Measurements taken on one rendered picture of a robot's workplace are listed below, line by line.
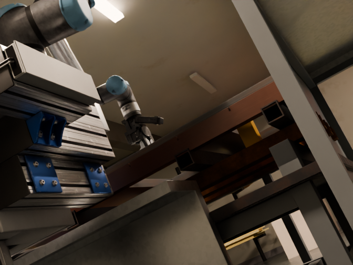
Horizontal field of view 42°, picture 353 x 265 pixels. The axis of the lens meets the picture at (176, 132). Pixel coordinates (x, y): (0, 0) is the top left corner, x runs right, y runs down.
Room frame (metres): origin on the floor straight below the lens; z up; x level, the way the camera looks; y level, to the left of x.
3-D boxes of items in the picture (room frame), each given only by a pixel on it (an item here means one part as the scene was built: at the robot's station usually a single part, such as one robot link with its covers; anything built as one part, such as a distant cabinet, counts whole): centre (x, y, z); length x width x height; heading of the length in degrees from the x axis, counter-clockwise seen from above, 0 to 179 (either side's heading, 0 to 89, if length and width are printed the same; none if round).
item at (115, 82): (1.71, 0.16, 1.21); 0.11 x 0.11 x 0.08; 89
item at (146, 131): (1.81, 0.15, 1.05); 0.09 x 0.08 x 0.12; 70
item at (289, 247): (7.80, -1.36, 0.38); 2.30 x 0.72 x 0.77; 165
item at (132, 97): (1.81, 0.14, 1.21); 0.09 x 0.08 x 0.11; 179
